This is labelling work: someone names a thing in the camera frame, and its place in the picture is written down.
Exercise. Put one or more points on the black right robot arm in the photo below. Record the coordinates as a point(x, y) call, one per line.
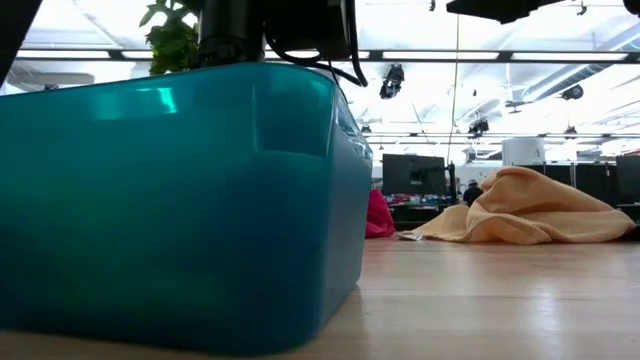
point(632, 6)

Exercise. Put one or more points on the green leafy potted plant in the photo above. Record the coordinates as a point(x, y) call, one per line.
point(172, 40)

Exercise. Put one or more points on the black round ceiling reel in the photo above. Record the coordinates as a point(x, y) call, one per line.
point(573, 92)

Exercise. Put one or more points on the small black ceiling reel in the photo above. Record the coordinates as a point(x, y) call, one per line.
point(478, 127)

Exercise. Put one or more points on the white box appliance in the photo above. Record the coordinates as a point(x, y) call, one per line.
point(523, 151)

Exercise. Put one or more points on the person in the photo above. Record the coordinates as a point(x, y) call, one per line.
point(473, 192)

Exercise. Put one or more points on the black computer monitor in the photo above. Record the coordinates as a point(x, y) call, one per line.
point(412, 175)

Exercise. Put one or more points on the teal plastic storage container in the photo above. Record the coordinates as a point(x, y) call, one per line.
point(165, 210)

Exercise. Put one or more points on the dark office partition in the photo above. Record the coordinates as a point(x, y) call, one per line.
point(590, 180)

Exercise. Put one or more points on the orange towel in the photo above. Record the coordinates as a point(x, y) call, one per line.
point(530, 210)

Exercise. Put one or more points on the dark monitor at edge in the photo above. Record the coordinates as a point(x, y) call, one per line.
point(629, 175)

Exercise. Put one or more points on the cluttered background desk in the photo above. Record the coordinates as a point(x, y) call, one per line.
point(425, 210)

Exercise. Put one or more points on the pink red toy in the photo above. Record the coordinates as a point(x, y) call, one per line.
point(379, 217)

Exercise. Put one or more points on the small white paper scrap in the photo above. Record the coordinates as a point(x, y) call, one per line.
point(410, 236)

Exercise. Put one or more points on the black overhead frame light bar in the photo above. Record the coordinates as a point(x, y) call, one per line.
point(450, 55)

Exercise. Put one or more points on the round silver ceiling duct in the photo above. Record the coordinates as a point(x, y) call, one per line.
point(575, 75)

